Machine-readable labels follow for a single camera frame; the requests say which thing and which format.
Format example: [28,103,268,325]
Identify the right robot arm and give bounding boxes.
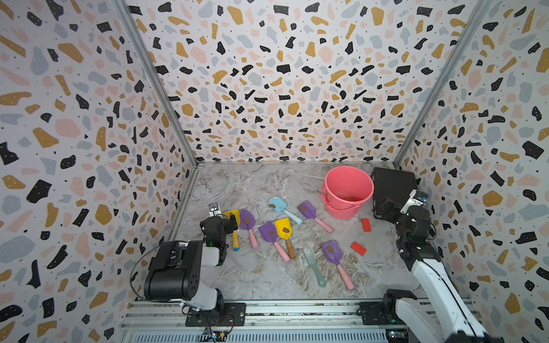
[380,195,503,342]

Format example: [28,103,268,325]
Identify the purple trowel pink handle front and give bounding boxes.
[321,240,355,291]

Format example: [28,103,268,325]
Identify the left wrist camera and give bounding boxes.
[209,203,222,217]

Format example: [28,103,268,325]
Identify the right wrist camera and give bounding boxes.
[400,190,428,214]

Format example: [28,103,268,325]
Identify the red block front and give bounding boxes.
[351,242,367,257]

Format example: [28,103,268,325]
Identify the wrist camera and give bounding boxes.
[209,203,222,217]
[400,190,428,214]

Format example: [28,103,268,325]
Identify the red block near bucket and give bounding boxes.
[361,219,371,232]

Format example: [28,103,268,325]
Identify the yellow trowel wooden handle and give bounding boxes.
[274,218,296,260]

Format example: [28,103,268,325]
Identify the light blue trowel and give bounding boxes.
[268,197,303,225]

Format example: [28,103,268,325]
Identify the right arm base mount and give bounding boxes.
[356,301,398,325]

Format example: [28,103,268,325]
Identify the black case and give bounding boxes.
[371,167,417,223]

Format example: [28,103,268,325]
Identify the purple trowel pink handle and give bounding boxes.
[321,240,355,291]
[259,222,290,263]
[297,200,334,234]
[240,209,259,250]

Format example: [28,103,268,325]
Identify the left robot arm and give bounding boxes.
[144,214,238,316]

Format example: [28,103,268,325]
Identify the purple trowel pink handle back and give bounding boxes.
[297,200,334,234]

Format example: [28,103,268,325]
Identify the yellow trowel blue handle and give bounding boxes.
[224,210,240,252]

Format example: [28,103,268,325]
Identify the pink plastic bucket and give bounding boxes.
[321,166,375,220]

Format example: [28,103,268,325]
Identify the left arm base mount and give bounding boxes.
[185,302,247,327]

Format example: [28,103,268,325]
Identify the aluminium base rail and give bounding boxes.
[119,299,477,343]

